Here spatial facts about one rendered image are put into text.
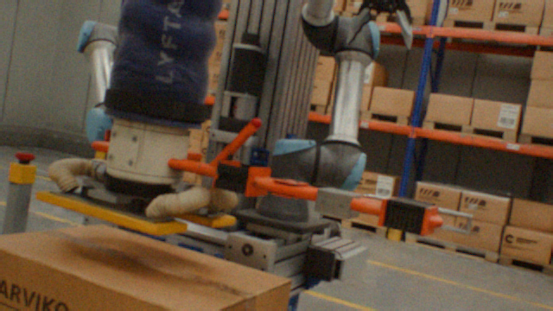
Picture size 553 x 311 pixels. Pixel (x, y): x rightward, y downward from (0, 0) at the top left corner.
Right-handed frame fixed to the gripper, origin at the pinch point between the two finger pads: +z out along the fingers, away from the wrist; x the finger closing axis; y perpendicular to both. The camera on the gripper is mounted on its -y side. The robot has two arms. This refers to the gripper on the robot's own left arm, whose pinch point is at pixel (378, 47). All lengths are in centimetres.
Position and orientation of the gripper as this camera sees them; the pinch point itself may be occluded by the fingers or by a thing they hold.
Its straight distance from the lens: 142.3
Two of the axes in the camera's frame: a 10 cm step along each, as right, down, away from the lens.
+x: 9.0, 1.7, -4.1
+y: -4.1, -0.2, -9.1
